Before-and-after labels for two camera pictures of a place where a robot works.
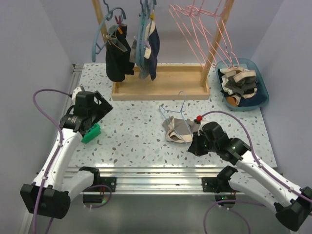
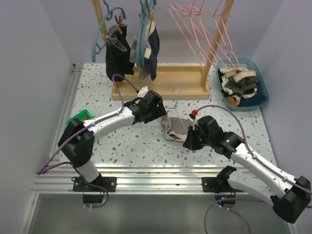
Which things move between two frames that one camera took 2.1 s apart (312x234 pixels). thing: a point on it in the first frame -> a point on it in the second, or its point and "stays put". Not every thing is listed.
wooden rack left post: x=101 y=17 stays put
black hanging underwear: x=118 y=61 stays put
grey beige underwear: x=180 y=130 stays put
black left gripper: x=103 y=108 -> x=160 y=111
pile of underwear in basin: x=239 y=87 stays put
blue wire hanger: x=177 y=111 -> x=177 y=108
